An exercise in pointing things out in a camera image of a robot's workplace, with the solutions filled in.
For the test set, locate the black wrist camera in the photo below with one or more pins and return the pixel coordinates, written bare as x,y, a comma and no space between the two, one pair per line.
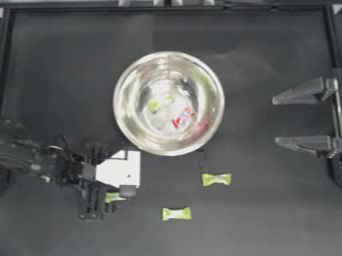
129,192

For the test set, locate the green candy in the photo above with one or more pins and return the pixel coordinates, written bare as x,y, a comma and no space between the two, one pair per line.
177,213
217,179
114,197
158,104

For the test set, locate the steel bowl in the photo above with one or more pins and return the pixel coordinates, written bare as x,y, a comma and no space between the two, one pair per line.
134,100

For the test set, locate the red candy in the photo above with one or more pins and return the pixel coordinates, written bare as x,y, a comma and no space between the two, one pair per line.
183,117

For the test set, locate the black frame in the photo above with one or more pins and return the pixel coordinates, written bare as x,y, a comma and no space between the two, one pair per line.
88,7

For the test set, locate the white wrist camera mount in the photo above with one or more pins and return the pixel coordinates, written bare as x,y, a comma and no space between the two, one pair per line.
118,170

